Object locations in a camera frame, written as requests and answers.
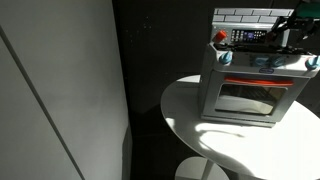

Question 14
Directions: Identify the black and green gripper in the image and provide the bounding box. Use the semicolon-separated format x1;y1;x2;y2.
266;0;320;49

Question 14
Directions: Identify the grey toy stove oven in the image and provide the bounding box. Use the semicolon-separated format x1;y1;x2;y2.
199;8;319;127

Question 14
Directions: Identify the blue knob far left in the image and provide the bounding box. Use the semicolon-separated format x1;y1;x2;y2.
219;51;232;65

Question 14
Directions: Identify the red round stove knob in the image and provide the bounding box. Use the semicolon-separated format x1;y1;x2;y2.
213;30;227;43

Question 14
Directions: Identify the white round table base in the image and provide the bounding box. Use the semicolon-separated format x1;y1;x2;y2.
175;156;229;180

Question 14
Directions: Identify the blue knob far right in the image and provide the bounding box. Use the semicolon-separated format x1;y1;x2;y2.
305;56;320;70

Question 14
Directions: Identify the blue knob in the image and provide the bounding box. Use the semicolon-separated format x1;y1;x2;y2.
269;56;285;67
219;51;232;65
305;56;320;70
251;56;269;67

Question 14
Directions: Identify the red oven door handle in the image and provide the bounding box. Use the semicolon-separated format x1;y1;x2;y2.
224;77;294;86

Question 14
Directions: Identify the white cabinet panel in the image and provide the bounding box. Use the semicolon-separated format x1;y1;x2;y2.
0;0;132;180

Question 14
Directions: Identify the blue knob centre right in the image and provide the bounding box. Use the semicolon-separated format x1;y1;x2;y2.
269;56;285;67

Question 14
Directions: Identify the blue knob centre left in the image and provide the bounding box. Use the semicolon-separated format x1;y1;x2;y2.
251;56;269;67

